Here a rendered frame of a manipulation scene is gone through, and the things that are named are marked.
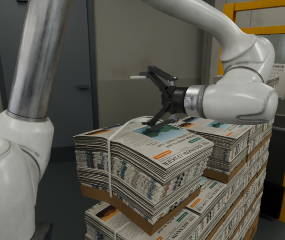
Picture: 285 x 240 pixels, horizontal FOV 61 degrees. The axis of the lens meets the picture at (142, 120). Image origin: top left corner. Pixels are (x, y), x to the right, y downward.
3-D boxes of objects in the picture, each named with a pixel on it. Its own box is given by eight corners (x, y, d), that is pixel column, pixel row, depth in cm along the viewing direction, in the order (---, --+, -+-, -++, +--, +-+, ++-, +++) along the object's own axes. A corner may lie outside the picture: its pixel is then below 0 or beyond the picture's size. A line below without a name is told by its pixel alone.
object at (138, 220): (112, 205, 77) (114, 195, 75) (165, 175, 98) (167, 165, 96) (150, 237, 67) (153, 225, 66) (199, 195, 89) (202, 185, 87)
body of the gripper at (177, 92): (183, 86, 63) (155, 86, 69) (183, 118, 65) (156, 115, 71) (197, 84, 69) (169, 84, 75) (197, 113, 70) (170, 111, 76)
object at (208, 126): (168, 126, 132) (168, 124, 131) (192, 115, 153) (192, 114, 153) (236, 141, 110) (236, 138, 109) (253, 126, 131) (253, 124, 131)
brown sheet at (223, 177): (163, 162, 139) (163, 155, 137) (187, 147, 160) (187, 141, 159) (228, 183, 116) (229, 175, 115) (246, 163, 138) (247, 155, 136)
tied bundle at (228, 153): (162, 163, 139) (163, 125, 133) (187, 148, 161) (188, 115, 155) (227, 185, 116) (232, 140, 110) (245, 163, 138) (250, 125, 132)
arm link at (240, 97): (207, 130, 64) (224, 97, 70) (272, 139, 54) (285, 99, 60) (196, 100, 57) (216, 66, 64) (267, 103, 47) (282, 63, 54)
